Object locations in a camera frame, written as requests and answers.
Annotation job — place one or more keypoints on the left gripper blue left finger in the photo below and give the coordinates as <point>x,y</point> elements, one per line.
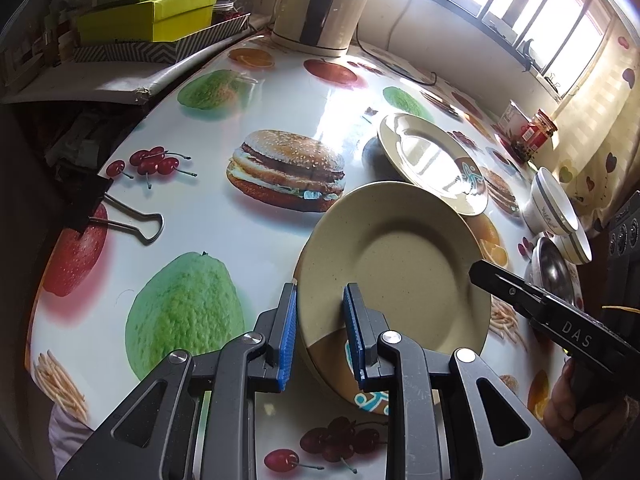
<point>258,361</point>

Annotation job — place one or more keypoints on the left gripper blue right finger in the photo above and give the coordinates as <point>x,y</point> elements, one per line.
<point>385,360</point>

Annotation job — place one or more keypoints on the beige plate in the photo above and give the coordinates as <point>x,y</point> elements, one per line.
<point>323,334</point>
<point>430,158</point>
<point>418,252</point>

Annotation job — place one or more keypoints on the person's right hand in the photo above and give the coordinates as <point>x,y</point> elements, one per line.
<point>589,433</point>

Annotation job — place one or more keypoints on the black metal bowl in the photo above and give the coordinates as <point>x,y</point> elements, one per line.
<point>547,269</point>

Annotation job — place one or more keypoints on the right white blue-striped bowl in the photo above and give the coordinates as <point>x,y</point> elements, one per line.
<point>574,247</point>

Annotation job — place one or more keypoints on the white blue-striped bowl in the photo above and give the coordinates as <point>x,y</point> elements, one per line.
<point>574,247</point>
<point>548,208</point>

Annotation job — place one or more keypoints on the left white blue-striped bowl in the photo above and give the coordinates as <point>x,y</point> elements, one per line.
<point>548,208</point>

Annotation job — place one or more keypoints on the heart patterned curtain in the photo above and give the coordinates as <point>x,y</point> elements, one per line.
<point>595,155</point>

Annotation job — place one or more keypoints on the red sauce jar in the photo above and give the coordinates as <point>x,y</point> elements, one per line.
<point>535,134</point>

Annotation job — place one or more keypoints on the white cup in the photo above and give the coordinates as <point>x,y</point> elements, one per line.
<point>513,122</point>

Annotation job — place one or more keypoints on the patterned tray box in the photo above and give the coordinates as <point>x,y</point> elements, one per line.
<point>166,52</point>

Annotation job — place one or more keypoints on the lower green box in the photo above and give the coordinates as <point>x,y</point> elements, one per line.
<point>150,21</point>

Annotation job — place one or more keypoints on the white electric kettle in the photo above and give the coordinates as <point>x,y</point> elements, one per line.
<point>318,27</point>

